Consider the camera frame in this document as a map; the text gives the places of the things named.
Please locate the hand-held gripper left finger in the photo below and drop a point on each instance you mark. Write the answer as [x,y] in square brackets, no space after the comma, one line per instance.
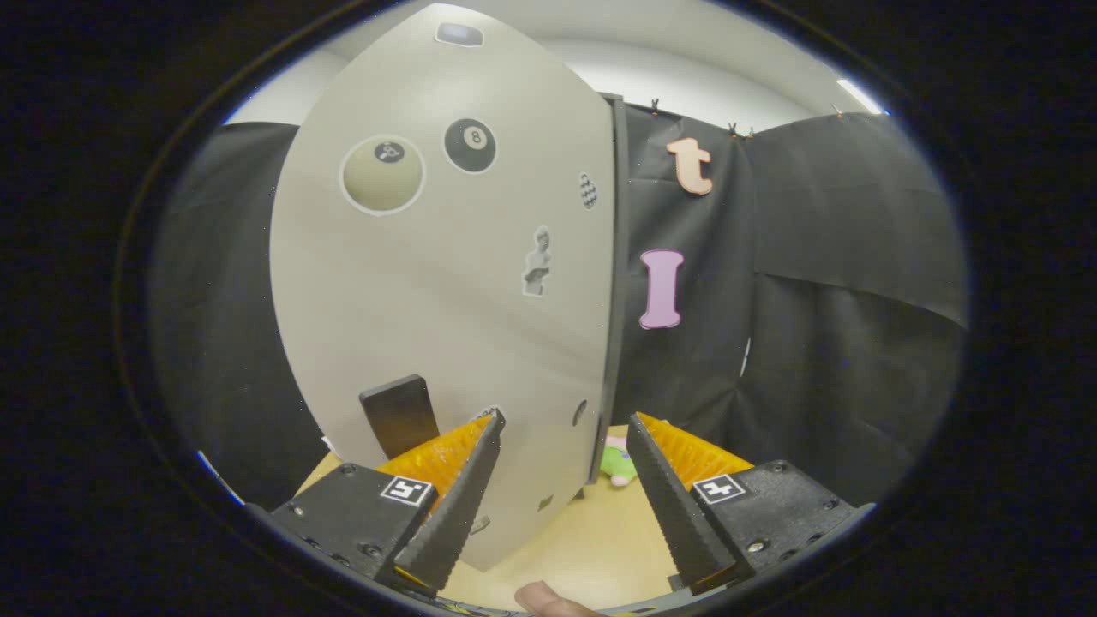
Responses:
[450,514]

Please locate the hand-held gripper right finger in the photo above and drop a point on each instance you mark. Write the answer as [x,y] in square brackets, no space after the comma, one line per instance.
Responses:
[673,506]

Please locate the grey shoe cabinet door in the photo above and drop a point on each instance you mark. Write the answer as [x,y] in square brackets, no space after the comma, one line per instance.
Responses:
[428,300]

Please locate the green plush toy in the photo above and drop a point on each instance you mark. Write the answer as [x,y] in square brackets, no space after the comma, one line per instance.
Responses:
[617,464]

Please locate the black backdrop cloth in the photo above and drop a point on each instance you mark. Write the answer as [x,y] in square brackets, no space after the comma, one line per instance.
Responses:
[814,343]

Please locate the blue and white object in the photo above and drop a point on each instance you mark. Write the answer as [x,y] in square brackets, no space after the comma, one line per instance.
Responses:
[214,477]

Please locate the small ceiling light panel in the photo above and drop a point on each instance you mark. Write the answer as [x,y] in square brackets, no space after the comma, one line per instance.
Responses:
[860,96]

